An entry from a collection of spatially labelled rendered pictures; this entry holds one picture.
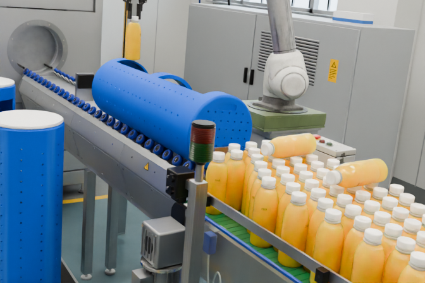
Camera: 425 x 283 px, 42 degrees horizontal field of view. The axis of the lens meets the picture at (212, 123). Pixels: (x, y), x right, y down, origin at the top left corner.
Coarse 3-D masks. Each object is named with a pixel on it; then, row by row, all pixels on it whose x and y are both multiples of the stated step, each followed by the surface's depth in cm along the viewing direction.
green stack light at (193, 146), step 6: (192, 144) 141; (198, 144) 140; (204, 144) 140; (210, 144) 141; (192, 150) 141; (198, 150) 140; (204, 150) 140; (210, 150) 141; (192, 156) 142; (198, 156) 141; (204, 156) 141; (210, 156) 142; (204, 162) 141
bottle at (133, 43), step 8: (128, 24) 250; (136, 24) 250; (128, 32) 250; (136, 32) 250; (128, 40) 251; (136, 40) 251; (128, 48) 252; (136, 48) 252; (128, 56) 252; (136, 56) 253
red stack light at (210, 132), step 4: (192, 128) 141; (196, 128) 140; (200, 128) 140; (212, 128) 141; (192, 132) 141; (196, 132) 140; (200, 132) 139; (204, 132) 139; (208, 132) 139; (212, 132) 140; (192, 136) 141; (196, 136) 140; (200, 136) 140; (204, 136) 140; (208, 136) 140; (212, 136) 141; (192, 140) 141; (196, 140) 140; (200, 140) 140; (204, 140) 140; (208, 140) 140; (212, 140) 141
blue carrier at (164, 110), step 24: (120, 72) 244; (144, 72) 268; (96, 96) 256; (120, 96) 234; (144, 96) 219; (168, 96) 207; (192, 96) 199; (216, 96) 194; (120, 120) 245; (144, 120) 218; (168, 120) 201; (192, 120) 190; (216, 120) 195; (240, 120) 202; (168, 144) 207; (216, 144) 198; (240, 144) 204
